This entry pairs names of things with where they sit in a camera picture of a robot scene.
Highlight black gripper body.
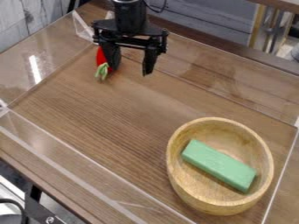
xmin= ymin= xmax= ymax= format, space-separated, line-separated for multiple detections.
xmin=90 ymin=19 xmax=168 ymax=54

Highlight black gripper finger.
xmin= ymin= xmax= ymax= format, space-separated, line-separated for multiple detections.
xmin=142 ymin=46 xmax=158 ymax=76
xmin=101 ymin=42 xmax=121 ymax=71

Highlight red knitted fruit green stem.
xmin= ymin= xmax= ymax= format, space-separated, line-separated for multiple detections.
xmin=94 ymin=47 xmax=113 ymax=81

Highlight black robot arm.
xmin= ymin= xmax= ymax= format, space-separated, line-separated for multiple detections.
xmin=91 ymin=0 xmax=168 ymax=80

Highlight clear acrylic tray walls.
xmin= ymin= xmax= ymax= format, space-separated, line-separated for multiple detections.
xmin=0 ymin=4 xmax=299 ymax=224

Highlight round wooden bowl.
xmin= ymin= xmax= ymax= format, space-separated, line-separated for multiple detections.
xmin=165 ymin=117 xmax=274 ymax=216

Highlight green rectangular block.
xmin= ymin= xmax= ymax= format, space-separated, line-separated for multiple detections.
xmin=181 ymin=139 xmax=257 ymax=193

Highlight clear acrylic corner bracket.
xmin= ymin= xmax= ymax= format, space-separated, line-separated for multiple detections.
xmin=70 ymin=10 xmax=115 ymax=46

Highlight metal chair frame background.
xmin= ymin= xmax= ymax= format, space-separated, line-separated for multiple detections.
xmin=248 ymin=3 xmax=294 ymax=55

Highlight black table leg bracket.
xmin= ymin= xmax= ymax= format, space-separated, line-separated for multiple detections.
xmin=0 ymin=183 xmax=67 ymax=224

